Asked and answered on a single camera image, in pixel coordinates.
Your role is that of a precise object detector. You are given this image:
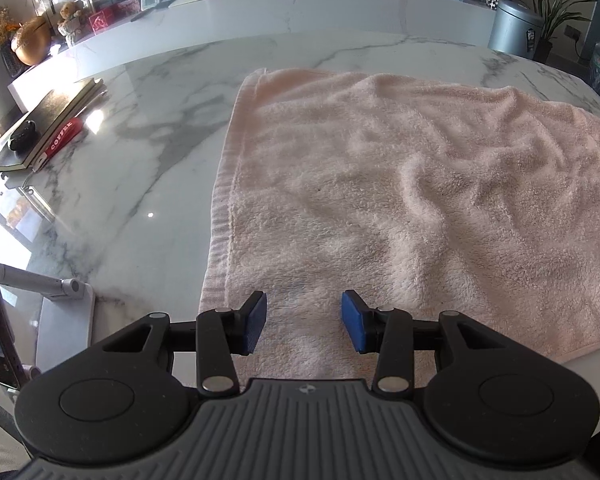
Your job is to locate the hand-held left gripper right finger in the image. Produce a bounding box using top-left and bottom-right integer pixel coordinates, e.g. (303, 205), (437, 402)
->
(341, 289), (506, 401)

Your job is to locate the stack of books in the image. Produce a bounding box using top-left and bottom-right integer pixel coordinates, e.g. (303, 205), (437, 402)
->
(0, 78), (108, 172)

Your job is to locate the round gold vase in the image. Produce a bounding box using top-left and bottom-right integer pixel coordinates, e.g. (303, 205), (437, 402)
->
(11, 16), (54, 67)

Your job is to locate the pink terry towel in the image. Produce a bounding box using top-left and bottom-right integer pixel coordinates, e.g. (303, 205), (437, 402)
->
(199, 66), (600, 382)

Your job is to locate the red coffee packet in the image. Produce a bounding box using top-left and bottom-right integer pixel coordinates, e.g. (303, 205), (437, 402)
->
(34, 117), (84, 170)

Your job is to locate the green potted plant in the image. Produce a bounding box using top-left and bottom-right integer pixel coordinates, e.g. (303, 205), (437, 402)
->
(510, 0), (600, 64)

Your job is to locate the white desk stand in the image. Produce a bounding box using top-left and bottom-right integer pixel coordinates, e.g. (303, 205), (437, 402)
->
(0, 260), (96, 377)

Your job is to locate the red gift box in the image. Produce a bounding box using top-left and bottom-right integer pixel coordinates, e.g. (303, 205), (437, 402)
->
(89, 2), (141, 36)

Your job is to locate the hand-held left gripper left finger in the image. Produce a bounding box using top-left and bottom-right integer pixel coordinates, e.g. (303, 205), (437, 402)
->
(101, 290), (268, 397)

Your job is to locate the brown teddy bear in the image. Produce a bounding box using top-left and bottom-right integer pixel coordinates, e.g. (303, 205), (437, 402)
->
(56, 1), (89, 47)

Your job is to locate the silver trash bin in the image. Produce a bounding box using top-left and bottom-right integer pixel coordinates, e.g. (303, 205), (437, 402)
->
(489, 0), (545, 56)

